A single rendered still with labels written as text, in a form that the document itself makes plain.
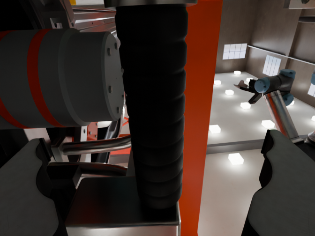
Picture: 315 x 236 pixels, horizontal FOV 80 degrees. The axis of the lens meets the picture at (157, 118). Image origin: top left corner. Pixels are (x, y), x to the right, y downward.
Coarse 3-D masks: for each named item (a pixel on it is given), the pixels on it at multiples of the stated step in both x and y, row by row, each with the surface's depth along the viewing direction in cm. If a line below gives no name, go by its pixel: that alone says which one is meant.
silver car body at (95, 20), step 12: (84, 12) 81; (96, 12) 97; (108, 12) 126; (84, 24) 81; (96, 24) 97; (108, 24) 122; (120, 120) 184; (108, 132) 215; (96, 156) 190; (108, 156) 171
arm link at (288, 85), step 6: (282, 72) 99; (288, 72) 98; (294, 72) 98; (282, 78) 98; (288, 78) 98; (294, 78) 99; (282, 84) 98; (288, 84) 100; (282, 90) 102; (288, 90) 102
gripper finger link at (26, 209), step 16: (32, 144) 10; (16, 160) 9; (32, 160) 9; (48, 160) 11; (0, 176) 8; (16, 176) 8; (32, 176) 8; (48, 176) 9; (0, 192) 7; (16, 192) 7; (32, 192) 7; (48, 192) 9; (0, 208) 7; (16, 208) 7; (32, 208) 7; (48, 208) 7; (0, 224) 6; (16, 224) 6; (32, 224) 6; (48, 224) 6; (64, 224) 7
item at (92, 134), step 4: (92, 124) 58; (96, 124) 61; (88, 128) 55; (92, 128) 58; (96, 128) 62; (88, 132) 55; (92, 132) 58; (96, 132) 61; (72, 136) 54; (88, 136) 55; (92, 136) 58; (96, 136) 60; (72, 140) 58; (88, 140) 59
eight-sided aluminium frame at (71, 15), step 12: (36, 0) 41; (48, 0) 42; (60, 0) 42; (48, 12) 44; (60, 12) 44; (72, 12) 47; (48, 24) 45; (72, 24) 48; (60, 132) 50; (72, 132) 54; (84, 132) 52; (72, 156) 48; (84, 156) 51
